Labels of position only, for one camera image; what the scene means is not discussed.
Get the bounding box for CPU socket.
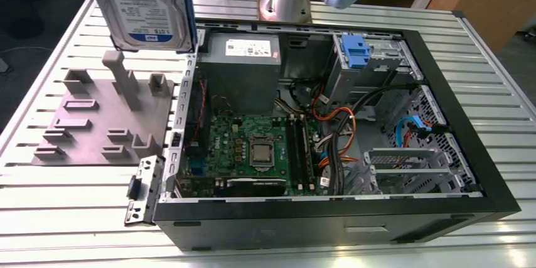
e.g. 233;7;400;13
246;135;280;174

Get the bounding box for blue data wire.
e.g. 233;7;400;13
393;116;434;149

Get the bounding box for orange power wires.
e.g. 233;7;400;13
312;107;361;168

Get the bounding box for green motherboard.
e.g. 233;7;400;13
177;114;332;198

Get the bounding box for black graphics card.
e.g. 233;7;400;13
213;177;288;198

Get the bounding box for blue drive latch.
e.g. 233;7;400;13
341;34;372;70

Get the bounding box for metal drive cage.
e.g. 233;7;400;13
325;32;422;109

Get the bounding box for silver CPU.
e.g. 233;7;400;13
250;144;276;168

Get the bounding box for metal disk bay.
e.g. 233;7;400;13
361;147;472;195

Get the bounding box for thick black cable bundle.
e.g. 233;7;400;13
325;82;424;195

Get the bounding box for black RAM slot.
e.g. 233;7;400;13
297;114;317;191
286;114;306;191

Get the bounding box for thin red wire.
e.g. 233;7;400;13
184;78;209;148

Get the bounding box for black chair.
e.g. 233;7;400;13
0;0;49;41

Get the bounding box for black PC case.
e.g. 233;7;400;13
152;16;521;252

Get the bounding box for black power wire connector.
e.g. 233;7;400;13
412;123;452;139

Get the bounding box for grey parts rack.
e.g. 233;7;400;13
32;50;181;168

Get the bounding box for black chair caster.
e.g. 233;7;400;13
517;26;536;43

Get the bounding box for metal slot bracket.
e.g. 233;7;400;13
124;154;165;227

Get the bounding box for grey power supply unit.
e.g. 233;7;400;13
196;32;281;117

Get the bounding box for hard disk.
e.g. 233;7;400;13
81;0;198;54

